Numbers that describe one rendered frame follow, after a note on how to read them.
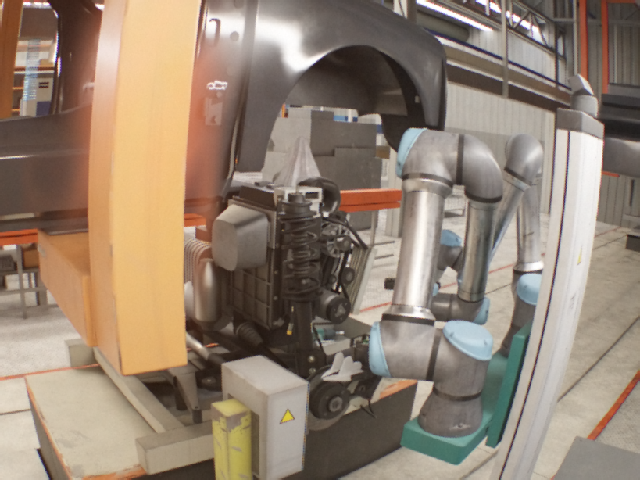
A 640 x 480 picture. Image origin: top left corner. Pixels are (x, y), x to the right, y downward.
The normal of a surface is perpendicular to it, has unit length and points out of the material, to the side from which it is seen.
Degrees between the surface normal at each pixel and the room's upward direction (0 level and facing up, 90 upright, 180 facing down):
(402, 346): 67
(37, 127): 73
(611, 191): 90
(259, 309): 90
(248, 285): 90
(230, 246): 90
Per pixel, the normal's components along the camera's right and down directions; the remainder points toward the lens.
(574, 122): -0.66, 0.11
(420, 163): -0.44, -0.23
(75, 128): 0.50, -0.07
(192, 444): 0.63, 0.19
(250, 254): 0.31, 0.21
